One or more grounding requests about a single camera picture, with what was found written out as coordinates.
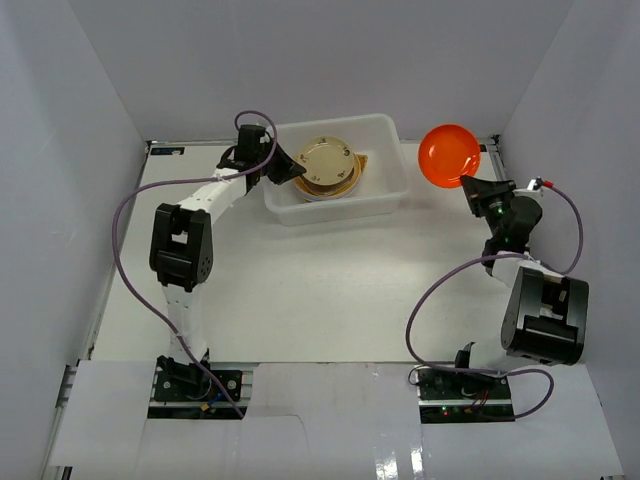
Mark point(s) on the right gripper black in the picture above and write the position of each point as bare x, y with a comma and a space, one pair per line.
479, 192

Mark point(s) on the white plastic bin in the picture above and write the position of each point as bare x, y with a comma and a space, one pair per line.
381, 188

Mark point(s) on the yellow round plate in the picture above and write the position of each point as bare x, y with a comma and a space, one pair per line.
306, 194

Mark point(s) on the orange round plate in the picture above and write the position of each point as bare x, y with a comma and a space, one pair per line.
448, 152

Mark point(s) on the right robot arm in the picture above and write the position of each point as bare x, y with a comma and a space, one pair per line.
546, 313

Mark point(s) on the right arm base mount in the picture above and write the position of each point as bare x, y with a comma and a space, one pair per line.
456, 398

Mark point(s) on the beige patterned plate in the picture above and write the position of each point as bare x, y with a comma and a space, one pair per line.
328, 160

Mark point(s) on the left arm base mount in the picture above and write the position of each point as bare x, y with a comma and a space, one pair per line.
184, 392

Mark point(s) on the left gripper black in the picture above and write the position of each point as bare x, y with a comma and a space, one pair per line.
273, 163

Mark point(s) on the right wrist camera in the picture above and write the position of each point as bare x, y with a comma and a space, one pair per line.
538, 184

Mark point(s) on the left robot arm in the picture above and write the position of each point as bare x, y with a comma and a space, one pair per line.
182, 252

